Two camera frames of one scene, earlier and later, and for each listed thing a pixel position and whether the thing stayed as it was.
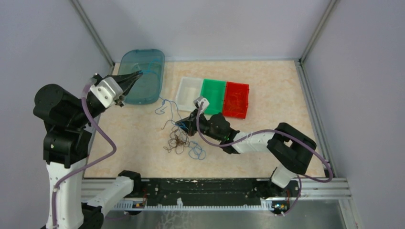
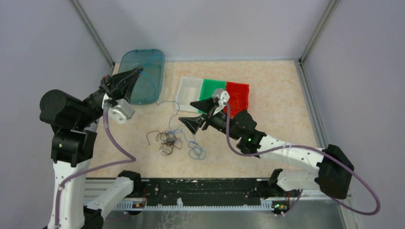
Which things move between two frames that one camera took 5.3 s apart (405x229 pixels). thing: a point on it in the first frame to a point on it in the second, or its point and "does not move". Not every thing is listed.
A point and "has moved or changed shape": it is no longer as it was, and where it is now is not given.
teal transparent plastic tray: (147, 89) does not move
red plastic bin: (236, 99) does not move
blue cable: (158, 111) to (164, 101)
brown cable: (178, 140) has moved or changed shape
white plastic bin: (189, 89) does not move
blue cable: (195, 151) does not move
